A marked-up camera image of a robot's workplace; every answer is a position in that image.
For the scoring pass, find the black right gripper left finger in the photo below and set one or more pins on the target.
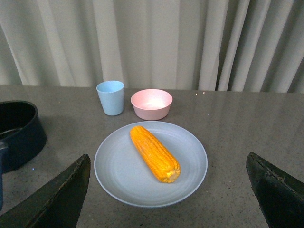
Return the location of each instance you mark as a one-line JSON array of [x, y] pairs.
[[57, 204]]

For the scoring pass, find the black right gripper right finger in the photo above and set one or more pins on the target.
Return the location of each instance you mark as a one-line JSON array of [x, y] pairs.
[[280, 195]]

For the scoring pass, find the yellow corn cob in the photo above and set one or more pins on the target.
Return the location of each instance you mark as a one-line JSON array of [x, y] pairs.
[[163, 165]]

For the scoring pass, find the light blue plate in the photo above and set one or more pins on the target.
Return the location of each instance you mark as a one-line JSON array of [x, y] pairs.
[[123, 174]]

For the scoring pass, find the dark blue saucepan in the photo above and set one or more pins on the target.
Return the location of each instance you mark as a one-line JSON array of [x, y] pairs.
[[22, 136]]

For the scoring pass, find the light blue cup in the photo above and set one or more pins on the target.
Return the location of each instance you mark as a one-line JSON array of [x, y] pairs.
[[111, 95]]

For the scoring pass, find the pink bowl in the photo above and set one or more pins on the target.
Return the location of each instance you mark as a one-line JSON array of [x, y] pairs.
[[151, 104]]

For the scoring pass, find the white curtain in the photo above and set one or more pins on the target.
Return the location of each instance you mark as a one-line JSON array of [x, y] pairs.
[[218, 45]]

